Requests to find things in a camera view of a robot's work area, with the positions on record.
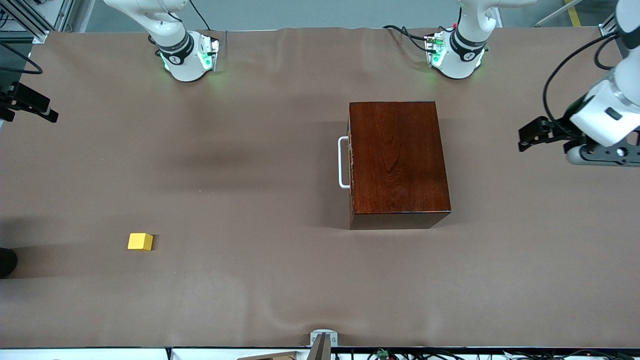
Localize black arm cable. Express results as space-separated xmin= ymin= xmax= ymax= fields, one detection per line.
xmin=542 ymin=31 xmax=623 ymax=123
xmin=0 ymin=42 xmax=44 ymax=75

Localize black base cables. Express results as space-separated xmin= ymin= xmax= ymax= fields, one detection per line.
xmin=382 ymin=25 xmax=437 ymax=54

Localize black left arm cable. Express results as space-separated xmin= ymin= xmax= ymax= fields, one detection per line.
xmin=542 ymin=31 xmax=623 ymax=123

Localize black round object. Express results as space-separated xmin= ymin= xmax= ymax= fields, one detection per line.
xmin=0 ymin=247 xmax=18 ymax=279

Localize wooden drawer with white handle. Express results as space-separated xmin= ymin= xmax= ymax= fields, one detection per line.
xmin=338 ymin=120 xmax=355 ymax=201

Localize grey metal table clamp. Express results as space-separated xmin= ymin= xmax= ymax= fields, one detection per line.
xmin=307 ymin=329 xmax=339 ymax=360

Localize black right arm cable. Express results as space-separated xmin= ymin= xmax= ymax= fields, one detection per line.
xmin=0 ymin=42 xmax=44 ymax=75

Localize dark wooden drawer cabinet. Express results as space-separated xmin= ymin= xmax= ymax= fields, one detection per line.
xmin=347 ymin=101 xmax=452 ymax=231

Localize yellow wooden block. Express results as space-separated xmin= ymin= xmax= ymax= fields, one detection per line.
xmin=127 ymin=232 xmax=154 ymax=252

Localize aluminium frame profile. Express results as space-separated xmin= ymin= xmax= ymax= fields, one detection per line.
xmin=598 ymin=12 xmax=623 ymax=38
xmin=0 ymin=0 xmax=76 ymax=44

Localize black cable behind base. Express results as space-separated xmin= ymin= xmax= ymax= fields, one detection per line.
xmin=187 ymin=0 xmax=211 ymax=31

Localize brown table cloth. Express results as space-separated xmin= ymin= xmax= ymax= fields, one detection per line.
xmin=0 ymin=27 xmax=640 ymax=349

